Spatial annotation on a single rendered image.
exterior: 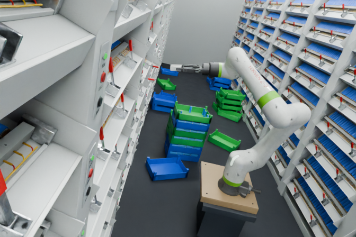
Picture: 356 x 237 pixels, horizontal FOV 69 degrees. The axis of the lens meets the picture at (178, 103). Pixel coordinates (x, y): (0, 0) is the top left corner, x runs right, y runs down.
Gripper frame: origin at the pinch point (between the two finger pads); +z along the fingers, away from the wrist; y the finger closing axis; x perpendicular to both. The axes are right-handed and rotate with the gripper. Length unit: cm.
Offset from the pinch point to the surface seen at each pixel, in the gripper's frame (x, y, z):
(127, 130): -17, -53, 20
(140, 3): 38, -72, 11
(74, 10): 38, -123, 11
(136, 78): 8, -53, 16
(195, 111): -56, 60, -19
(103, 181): -19, -85, 22
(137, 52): 19, -53, 15
